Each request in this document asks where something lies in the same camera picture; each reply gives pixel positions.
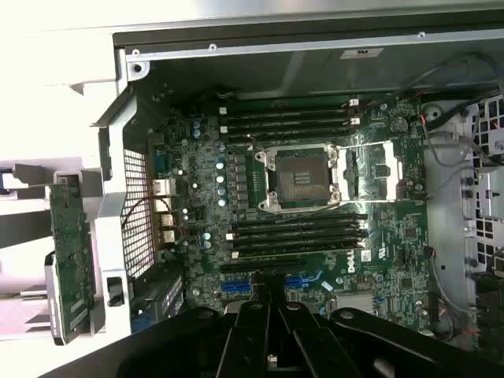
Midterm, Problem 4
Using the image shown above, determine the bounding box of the open black silver PC case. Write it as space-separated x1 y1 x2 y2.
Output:
89 23 504 355

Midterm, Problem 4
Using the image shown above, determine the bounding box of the grey wire bundle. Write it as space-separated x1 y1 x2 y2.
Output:
428 246 480 346

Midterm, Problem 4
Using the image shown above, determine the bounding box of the blue expansion slot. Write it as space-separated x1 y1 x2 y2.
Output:
220 276 312 293

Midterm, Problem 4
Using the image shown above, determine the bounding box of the silver chipset heat sink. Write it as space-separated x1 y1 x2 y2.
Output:
333 293 377 316

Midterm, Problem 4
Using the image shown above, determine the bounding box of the silver CPU socket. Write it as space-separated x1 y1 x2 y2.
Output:
254 143 342 210

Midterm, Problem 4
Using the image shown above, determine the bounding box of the round coin cell battery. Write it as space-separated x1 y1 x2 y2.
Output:
388 114 410 134

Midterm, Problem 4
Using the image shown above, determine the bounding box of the black RAM slot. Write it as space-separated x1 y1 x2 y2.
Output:
230 214 369 226
230 235 369 248
232 244 367 259
220 130 355 145
230 224 369 237
218 96 361 110
218 109 361 122
218 120 361 134

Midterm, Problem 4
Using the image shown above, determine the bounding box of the long black expansion slot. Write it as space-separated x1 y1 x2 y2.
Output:
219 256 306 273

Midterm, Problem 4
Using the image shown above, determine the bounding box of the silver perforated disk bay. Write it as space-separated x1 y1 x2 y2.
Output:
458 94 504 276

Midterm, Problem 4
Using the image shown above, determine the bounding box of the green Dell motherboard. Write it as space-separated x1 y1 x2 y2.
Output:
147 92 434 335

